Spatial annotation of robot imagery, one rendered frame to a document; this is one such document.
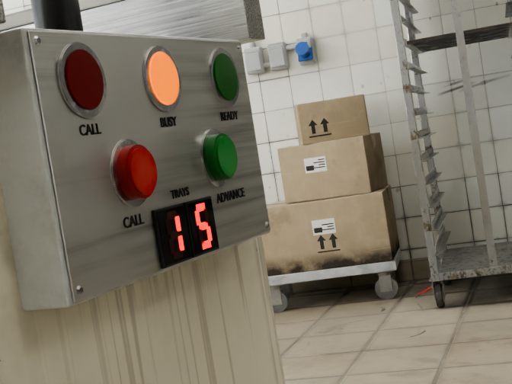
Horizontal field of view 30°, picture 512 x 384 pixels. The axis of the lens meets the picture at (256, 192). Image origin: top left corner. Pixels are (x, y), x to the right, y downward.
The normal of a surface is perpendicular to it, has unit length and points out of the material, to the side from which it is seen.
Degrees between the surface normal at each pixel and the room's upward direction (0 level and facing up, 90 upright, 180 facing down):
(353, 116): 91
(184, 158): 90
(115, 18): 90
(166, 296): 90
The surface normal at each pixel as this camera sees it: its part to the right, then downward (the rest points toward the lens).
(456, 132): -0.29, 0.10
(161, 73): 0.89, -0.12
